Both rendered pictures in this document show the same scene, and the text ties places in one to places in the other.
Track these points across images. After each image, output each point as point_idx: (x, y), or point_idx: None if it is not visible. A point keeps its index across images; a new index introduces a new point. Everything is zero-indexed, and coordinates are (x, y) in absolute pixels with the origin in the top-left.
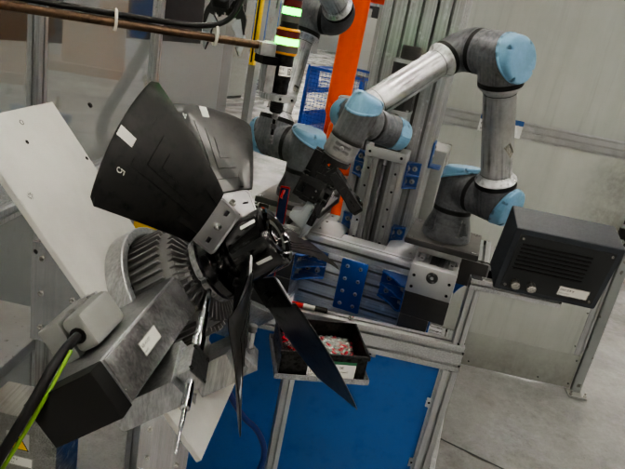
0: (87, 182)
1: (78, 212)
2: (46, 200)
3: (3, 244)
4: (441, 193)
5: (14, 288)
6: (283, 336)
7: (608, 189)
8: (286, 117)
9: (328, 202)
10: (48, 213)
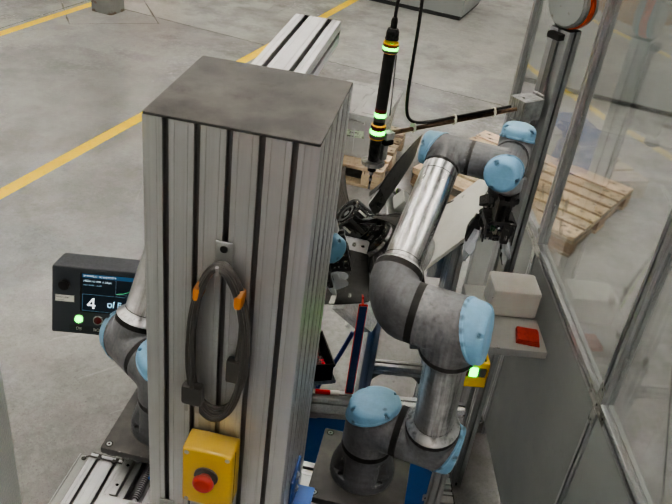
0: (464, 226)
1: (451, 220)
2: (459, 204)
3: (576, 386)
4: None
5: (567, 434)
6: (324, 363)
7: None
8: (415, 405)
9: (318, 467)
10: (454, 205)
